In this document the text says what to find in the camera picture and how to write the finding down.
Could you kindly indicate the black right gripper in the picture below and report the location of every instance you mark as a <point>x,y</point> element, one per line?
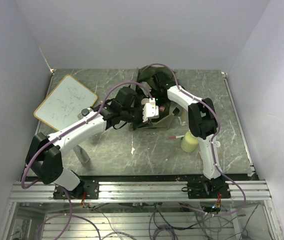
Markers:
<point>159,103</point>

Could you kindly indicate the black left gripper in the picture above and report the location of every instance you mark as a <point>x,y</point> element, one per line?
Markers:
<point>134,126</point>

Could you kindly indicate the olive green canvas bag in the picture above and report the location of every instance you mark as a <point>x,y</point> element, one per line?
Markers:
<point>158,79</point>

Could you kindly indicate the clear perfume bottle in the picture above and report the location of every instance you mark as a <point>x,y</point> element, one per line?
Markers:
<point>183,118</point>

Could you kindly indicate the clear square bottle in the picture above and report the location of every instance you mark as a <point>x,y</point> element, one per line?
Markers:
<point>83,113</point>

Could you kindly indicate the orange bottle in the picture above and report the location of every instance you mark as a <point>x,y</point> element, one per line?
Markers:
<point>161,108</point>

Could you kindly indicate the green lotion bottle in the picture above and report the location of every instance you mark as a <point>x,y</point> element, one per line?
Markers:
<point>145,100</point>

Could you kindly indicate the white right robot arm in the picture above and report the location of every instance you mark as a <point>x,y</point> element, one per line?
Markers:
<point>203,123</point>

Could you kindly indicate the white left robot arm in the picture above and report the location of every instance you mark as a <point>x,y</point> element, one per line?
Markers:
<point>45,155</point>

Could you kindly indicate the red and white marker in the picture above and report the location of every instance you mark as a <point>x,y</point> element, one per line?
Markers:
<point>176,137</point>

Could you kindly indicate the yellow-green pump bottle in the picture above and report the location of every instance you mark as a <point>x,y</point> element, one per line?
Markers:
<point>189,142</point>

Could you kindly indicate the grey metallic tube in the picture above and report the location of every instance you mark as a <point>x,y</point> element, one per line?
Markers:
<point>81,154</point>

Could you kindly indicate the yellow-framed small whiteboard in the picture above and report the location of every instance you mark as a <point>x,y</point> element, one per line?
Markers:
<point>61,107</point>

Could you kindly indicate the amber liquid bottle, white cap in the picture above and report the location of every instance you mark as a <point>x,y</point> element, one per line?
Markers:
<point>217,144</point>

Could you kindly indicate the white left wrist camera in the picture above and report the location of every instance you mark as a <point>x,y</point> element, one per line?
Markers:
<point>150,110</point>

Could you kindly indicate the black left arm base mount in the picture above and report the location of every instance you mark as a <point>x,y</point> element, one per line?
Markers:
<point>88,190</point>

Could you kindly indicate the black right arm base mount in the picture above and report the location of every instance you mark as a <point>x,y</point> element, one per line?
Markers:
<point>207,189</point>

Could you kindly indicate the aluminium rail frame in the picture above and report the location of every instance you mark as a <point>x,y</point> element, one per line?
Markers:
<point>140,192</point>

